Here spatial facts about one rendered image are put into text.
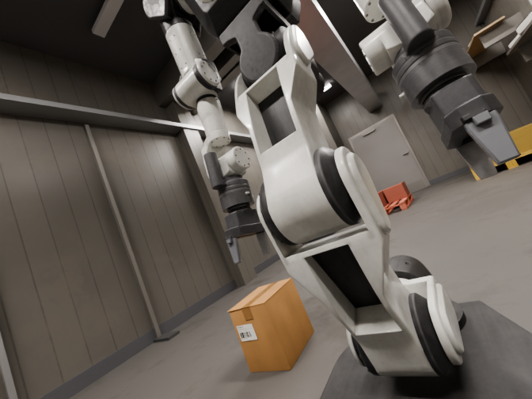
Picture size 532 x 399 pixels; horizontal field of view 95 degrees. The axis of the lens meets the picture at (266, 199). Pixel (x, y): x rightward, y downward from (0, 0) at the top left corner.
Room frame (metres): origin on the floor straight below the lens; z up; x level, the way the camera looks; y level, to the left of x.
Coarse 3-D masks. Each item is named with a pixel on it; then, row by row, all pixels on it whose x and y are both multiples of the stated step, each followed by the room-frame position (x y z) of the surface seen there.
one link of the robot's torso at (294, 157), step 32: (288, 32) 0.45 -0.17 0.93; (288, 64) 0.42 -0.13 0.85; (256, 96) 0.49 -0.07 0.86; (288, 96) 0.41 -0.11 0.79; (256, 128) 0.47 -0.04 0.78; (288, 128) 0.47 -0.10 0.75; (320, 128) 0.48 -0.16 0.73; (288, 160) 0.41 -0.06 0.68; (320, 160) 0.37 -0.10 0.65; (288, 192) 0.39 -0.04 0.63; (320, 192) 0.36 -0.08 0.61; (288, 224) 0.41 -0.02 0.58; (320, 224) 0.40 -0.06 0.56; (352, 224) 0.40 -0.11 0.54
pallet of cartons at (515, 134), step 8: (520, 128) 3.60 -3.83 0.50; (528, 128) 3.55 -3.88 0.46; (512, 136) 3.67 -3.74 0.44; (520, 136) 3.63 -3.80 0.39; (528, 136) 3.58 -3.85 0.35; (520, 144) 3.65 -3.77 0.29; (528, 144) 3.61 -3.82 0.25; (520, 152) 3.68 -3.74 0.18; (528, 152) 3.62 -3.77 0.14; (512, 160) 3.74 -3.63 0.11; (512, 168) 3.76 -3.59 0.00
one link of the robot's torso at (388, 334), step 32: (352, 160) 0.37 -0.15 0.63; (352, 192) 0.36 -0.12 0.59; (384, 224) 0.37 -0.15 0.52; (288, 256) 0.46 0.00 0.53; (320, 256) 0.46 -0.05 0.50; (352, 256) 0.44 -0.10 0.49; (384, 256) 0.39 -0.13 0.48; (320, 288) 0.45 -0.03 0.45; (352, 288) 0.49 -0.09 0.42; (384, 288) 0.41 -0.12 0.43; (352, 320) 0.50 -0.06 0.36; (384, 320) 0.48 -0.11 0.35; (416, 320) 0.48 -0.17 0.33; (384, 352) 0.49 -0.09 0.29; (416, 352) 0.46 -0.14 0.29
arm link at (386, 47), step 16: (384, 0) 0.33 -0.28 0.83; (400, 0) 0.32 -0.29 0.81; (416, 0) 0.34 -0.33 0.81; (384, 16) 0.35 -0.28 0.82; (400, 16) 0.32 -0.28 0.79; (416, 16) 0.31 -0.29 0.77; (432, 16) 0.33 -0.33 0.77; (384, 32) 0.37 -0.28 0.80; (400, 32) 0.33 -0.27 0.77; (416, 32) 0.31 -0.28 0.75; (432, 32) 0.32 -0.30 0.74; (448, 32) 0.33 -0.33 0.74; (368, 48) 0.38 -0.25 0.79; (384, 48) 0.37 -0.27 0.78; (400, 48) 0.36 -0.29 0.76; (416, 48) 0.33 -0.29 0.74; (432, 48) 0.32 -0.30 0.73; (368, 64) 0.43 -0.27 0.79; (384, 64) 0.39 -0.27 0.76; (400, 64) 0.36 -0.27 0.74; (400, 80) 0.37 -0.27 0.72
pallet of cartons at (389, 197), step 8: (400, 184) 4.71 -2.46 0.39; (384, 192) 4.89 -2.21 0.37; (392, 192) 4.81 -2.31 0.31; (400, 192) 4.74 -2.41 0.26; (408, 192) 4.99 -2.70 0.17; (384, 200) 4.90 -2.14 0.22; (392, 200) 4.85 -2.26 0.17; (400, 200) 4.80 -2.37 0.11; (408, 200) 4.65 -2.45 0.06; (392, 208) 4.84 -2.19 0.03
